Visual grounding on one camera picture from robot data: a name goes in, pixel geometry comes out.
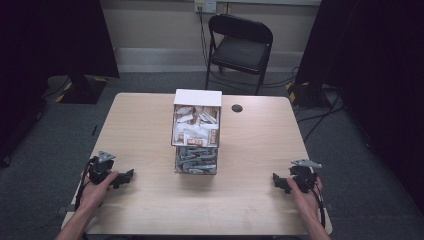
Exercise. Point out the white drawer cabinet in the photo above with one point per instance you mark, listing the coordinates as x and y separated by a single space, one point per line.
198 97

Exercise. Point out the pile of white brown packets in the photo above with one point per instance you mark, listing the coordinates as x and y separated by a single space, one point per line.
196 125

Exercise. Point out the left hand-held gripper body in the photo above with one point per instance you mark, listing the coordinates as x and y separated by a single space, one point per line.
100 168

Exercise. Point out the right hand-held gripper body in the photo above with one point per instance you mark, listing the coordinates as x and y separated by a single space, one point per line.
303 175

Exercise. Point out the black stand base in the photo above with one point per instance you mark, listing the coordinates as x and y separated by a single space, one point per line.
305 95
83 90

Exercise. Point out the black curtain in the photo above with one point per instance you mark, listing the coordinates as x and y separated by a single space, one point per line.
50 40
373 66

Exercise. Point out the pile of grey packets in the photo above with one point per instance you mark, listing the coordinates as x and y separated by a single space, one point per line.
196 160

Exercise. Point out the white wall socket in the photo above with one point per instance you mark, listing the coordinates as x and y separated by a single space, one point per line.
205 6

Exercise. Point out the clear open drawer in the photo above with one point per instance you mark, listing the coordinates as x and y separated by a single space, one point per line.
176 165

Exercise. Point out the black folding chair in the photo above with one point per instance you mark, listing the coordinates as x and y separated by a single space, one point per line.
245 50

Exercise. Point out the person's right hand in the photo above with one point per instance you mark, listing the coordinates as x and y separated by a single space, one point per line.
305 200

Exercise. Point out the person's left hand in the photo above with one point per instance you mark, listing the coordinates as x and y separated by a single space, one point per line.
95 195

